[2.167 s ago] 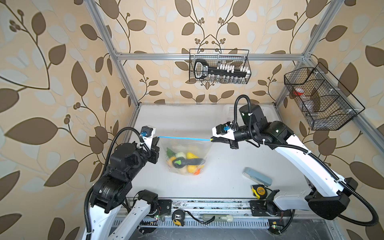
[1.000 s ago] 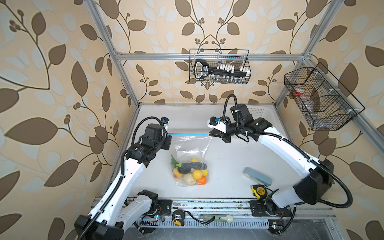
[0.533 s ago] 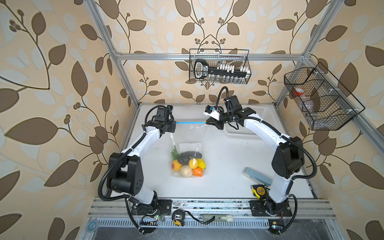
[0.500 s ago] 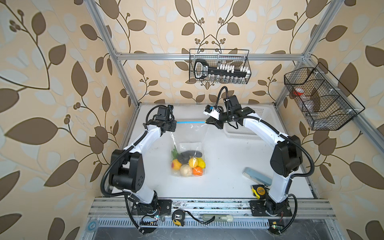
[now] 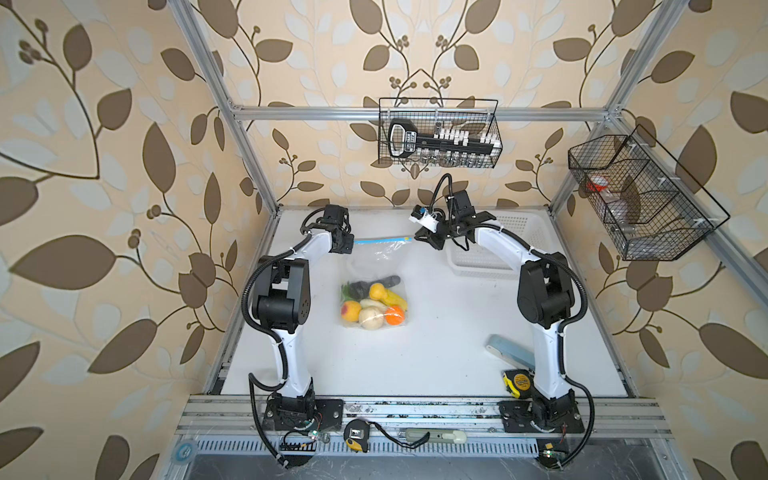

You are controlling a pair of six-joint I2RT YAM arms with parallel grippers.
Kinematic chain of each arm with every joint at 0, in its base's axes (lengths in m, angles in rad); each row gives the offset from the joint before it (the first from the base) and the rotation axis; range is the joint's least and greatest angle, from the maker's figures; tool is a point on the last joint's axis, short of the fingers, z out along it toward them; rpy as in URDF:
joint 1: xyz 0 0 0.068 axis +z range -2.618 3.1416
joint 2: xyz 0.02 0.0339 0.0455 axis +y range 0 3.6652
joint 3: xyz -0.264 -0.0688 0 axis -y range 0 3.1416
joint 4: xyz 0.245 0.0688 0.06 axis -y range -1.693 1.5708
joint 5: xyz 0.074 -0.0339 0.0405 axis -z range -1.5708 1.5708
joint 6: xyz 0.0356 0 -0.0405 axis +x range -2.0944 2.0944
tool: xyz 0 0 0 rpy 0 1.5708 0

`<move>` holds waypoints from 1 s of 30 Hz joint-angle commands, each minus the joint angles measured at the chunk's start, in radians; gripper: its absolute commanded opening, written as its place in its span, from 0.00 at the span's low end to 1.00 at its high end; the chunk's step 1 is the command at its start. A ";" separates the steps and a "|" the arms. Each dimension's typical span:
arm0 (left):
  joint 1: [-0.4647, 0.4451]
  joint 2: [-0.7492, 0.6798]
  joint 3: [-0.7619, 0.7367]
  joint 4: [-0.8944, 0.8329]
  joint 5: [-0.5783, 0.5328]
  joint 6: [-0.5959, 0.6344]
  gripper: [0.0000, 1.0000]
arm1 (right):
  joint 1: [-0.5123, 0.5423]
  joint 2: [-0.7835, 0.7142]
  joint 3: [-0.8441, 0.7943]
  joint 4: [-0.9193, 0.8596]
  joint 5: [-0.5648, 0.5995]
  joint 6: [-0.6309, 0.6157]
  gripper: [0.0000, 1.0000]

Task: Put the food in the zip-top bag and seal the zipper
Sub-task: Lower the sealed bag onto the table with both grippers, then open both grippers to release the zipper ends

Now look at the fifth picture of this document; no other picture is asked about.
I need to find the small yellow lemon toy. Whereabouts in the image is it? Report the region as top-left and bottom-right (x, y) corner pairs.
(369, 283), (387, 302)

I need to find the clear zip bag blue zipper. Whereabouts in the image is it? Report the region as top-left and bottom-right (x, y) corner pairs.
(340, 236), (412, 331)

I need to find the yellow corn toy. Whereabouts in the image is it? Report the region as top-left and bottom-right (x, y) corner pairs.
(381, 289), (408, 311)

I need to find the beige potato toy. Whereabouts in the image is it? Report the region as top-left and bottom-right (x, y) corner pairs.
(358, 307), (385, 330)

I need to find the orange toy fruit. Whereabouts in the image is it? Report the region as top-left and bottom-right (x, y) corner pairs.
(384, 305), (405, 326)

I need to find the white radish with green leaves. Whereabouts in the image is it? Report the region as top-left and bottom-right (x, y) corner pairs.
(341, 281), (387, 312)

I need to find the yellow orange with green stem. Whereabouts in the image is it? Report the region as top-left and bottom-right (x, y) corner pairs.
(341, 300), (362, 323)

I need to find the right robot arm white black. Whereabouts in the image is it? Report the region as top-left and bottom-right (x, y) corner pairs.
(410, 191), (588, 423)

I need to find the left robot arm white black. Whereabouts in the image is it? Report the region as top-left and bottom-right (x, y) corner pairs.
(240, 204), (354, 423)

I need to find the white plastic perforated basket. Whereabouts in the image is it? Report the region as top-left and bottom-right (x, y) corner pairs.
(446, 210), (563, 280)

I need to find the light blue case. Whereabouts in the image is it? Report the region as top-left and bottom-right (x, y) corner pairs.
(485, 334), (535, 371)

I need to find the yellow black tape measure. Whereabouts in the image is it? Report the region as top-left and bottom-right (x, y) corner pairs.
(502, 369), (533, 400)

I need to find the pale green utility knife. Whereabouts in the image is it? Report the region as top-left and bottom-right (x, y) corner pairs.
(404, 428), (468, 445)

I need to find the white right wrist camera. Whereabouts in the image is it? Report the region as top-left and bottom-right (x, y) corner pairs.
(409, 205), (439, 233)

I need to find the black tool in wire basket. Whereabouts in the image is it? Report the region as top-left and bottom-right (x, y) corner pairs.
(384, 119), (502, 159)

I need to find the black wire basket back wall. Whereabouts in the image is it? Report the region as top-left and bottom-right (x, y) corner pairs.
(378, 96), (503, 169)

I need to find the black wire basket wall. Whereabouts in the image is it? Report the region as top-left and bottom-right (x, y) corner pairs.
(378, 96), (503, 169)
(568, 124), (731, 262)

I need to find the aluminium frame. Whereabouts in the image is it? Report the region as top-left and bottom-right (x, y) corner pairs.
(172, 1), (767, 274)

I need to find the red item in wire basket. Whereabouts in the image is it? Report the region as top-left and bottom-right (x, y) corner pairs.
(585, 175), (610, 194)

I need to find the black wire basket right wall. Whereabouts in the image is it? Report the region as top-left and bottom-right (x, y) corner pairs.
(568, 124), (731, 262)

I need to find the black tape measure on rail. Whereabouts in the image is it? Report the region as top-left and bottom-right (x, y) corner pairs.
(343, 419), (371, 453)

